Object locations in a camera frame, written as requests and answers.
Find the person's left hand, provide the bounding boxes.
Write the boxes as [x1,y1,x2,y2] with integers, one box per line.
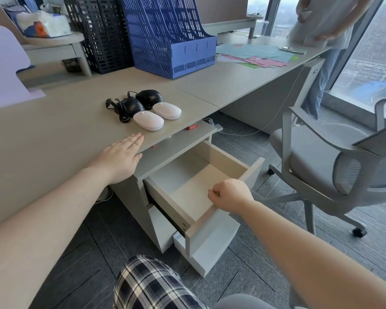
[92,133,145,185]

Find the person's right hand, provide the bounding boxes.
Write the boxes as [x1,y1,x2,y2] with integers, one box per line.
[208,178,255,212]

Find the grey pedestal drawer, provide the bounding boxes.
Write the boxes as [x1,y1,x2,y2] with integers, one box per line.
[143,140,265,257]

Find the person's right forearm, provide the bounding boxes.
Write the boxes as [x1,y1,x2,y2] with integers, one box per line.
[232,199,386,309]

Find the person's left forearm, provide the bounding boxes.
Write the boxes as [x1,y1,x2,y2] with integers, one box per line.
[0,165,116,309]

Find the white computer mouse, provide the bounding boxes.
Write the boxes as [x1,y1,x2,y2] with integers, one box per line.
[133,111,165,131]
[152,102,182,120]

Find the grey mesh office chair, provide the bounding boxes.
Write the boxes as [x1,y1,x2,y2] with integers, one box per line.
[268,106,386,238]

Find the dark box under riser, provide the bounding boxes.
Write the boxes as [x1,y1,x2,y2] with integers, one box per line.
[62,58,83,74]

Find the person's plaid trousers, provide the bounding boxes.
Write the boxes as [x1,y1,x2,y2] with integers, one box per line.
[114,255,210,309]

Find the blue plastic file rack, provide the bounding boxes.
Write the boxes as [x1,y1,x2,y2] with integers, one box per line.
[121,0,217,80]

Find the black plastic file rack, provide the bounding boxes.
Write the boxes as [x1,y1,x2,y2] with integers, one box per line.
[64,0,134,74]

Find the grey monitor riser stand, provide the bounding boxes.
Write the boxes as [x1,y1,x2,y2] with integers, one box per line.
[21,31,93,77]
[202,15,264,39]

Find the pile of coloured paper sheets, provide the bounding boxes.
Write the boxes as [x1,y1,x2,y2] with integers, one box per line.
[216,42,300,70]

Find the lilac desk divider panel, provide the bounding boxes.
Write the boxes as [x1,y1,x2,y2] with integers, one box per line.
[0,25,46,112]

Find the white tissue pack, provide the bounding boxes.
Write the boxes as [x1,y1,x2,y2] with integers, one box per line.
[16,11,73,38]

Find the flat device on papers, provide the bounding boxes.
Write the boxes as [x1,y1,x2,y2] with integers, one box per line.
[279,46,307,55]

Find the grey drawer pedestal cabinet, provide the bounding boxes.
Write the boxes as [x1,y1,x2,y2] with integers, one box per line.
[111,120,266,254]

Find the black mouse cable with plug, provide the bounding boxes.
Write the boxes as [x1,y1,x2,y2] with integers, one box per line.
[106,98,131,124]

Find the white lower pedestal drawer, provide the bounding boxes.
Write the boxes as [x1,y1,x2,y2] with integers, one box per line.
[173,215,241,279]

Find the black wired computer mouse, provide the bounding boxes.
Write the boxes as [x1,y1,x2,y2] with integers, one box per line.
[118,98,145,117]
[136,89,164,110]

